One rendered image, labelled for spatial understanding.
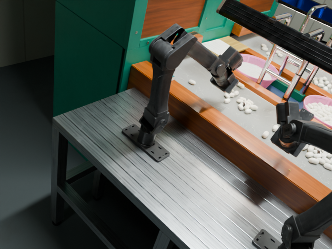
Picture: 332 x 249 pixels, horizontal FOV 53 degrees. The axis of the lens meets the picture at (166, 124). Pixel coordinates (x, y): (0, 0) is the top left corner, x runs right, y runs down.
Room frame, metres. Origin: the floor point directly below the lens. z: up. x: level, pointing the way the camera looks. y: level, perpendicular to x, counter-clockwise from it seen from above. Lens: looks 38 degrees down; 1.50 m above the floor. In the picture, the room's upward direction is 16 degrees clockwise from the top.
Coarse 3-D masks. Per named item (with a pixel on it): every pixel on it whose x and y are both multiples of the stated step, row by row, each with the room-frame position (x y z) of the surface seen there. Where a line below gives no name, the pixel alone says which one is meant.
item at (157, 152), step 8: (128, 128) 0.98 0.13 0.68; (136, 128) 0.99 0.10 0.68; (144, 128) 0.92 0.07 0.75; (128, 136) 0.93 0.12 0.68; (136, 136) 0.94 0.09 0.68; (144, 136) 0.90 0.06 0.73; (152, 136) 0.91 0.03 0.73; (136, 144) 0.91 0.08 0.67; (144, 144) 0.90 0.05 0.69; (152, 144) 0.92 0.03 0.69; (160, 144) 0.94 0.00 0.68; (152, 152) 0.89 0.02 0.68; (160, 152) 0.90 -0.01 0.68; (168, 152) 0.91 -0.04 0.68; (160, 160) 0.86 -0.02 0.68
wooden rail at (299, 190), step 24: (144, 72) 1.27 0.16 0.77; (168, 96) 1.17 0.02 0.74; (192, 96) 1.19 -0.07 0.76; (192, 120) 1.09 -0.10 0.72; (216, 120) 1.07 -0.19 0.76; (216, 144) 1.02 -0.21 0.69; (240, 144) 0.97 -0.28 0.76; (264, 144) 1.01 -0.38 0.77; (240, 168) 0.95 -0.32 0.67; (264, 168) 0.90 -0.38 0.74; (288, 168) 0.91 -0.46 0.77; (288, 192) 0.84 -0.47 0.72; (312, 192) 0.83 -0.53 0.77
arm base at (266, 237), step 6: (258, 234) 0.67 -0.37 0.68; (264, 234) 0.67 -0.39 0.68; (270, 234) 0.68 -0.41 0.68; (252, 240) 0.64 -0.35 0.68; (258, 240) 0.64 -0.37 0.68; (264, 240) 0.65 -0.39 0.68; (270, 240) 0.66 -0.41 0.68; (276, 240) 0.66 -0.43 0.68; (258, 246) 0.62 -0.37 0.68; (264, 246) 0.63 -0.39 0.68; (270, 246) 0.64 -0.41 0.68; (276, 246) 0.64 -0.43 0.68; (282, 246) 0.61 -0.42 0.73
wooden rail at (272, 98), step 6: (234, 72) 1.52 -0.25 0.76; (240, 78) 1.48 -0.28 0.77; (246, 78) 1.50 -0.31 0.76; (246, 84) 1.45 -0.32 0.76; (252, 84) 1.45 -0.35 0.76; (258, 84) 1.47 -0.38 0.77; (252, 90) 1.43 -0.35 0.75; (258, 90) 1.41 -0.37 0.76; (264, 90) 1.43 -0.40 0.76; (264, 96) 1.39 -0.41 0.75; (270, 96) 1.39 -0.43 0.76; (276, 96) 1.40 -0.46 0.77; (270, 102) 1.37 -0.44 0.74; (276, 102) 1.36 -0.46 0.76; (282, 102) 1.36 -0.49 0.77; (312, 120) 1.29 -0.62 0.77
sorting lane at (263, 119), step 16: (192, 64) 1.53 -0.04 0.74; (176, 80) 1.33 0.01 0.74; (208, 80) 1.42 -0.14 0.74; (208, 96) 1.27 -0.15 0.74; (224, 96) 1.31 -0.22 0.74; (240, 96) 1.35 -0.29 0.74; (256, 96) 1.40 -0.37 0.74; (224, 112) 1.18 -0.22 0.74; (240, 112) 1.22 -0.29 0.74; (256, 112) 1.26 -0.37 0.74; (272, 112) 1.30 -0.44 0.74; (256, 128) 1.13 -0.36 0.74; (272, 144) 1.06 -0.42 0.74; (304, 160) 1.02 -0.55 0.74; (320, 176) 0.95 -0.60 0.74
